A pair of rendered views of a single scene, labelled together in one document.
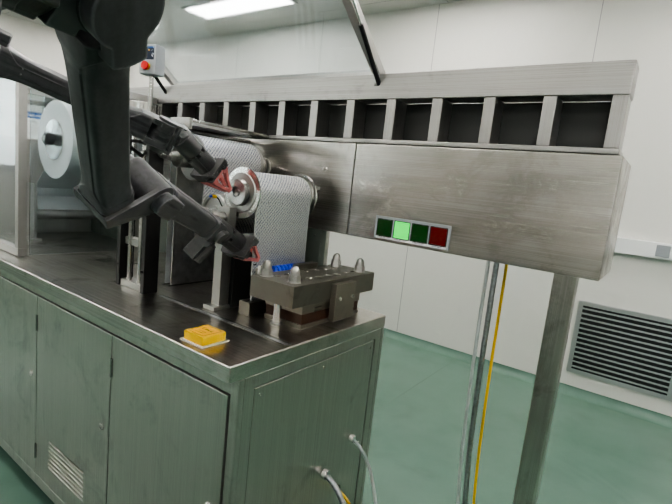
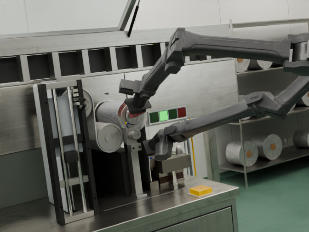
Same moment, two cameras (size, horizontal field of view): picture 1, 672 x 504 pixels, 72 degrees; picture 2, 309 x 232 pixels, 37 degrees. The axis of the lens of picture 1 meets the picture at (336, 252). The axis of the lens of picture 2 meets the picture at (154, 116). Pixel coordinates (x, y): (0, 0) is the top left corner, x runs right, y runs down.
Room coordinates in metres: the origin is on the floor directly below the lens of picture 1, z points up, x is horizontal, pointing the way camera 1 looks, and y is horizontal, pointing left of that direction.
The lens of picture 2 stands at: (0.42, 2.12, 1.46)
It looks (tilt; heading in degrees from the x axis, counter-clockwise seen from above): 6 degrees down; 294
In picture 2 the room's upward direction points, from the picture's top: 7 degrees counter-clockwise
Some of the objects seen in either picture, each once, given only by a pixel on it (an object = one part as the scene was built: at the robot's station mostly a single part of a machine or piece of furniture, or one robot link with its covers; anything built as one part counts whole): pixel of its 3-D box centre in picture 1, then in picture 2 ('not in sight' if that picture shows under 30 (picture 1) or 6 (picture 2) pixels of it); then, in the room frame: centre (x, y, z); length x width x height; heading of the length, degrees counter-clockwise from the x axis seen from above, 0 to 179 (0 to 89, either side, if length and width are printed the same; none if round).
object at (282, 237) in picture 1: (281, 243); (135, 143); (1.41, 0.17, 1.11); 0.23 x 0.01 x 0.18; 145
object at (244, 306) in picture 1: (277, 301); (139, 181); (1.42, 0.17, 0.92); 0.28 x 0.04 x 0.04; 145
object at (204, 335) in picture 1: (205, 335); (200, 190); (1.07, 0.29, 0.91); 0.07 x 0.07 x 0.02; 55
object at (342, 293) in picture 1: (343, 300); not in sight; (1.34, -0.04, 0.97); 0.10 x 0.03 x 0.11; 145
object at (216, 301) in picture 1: (219, 258); (135, 162); (1.34, 0.34, 1.05); 0.06 x 0.05 x 0.31; 145
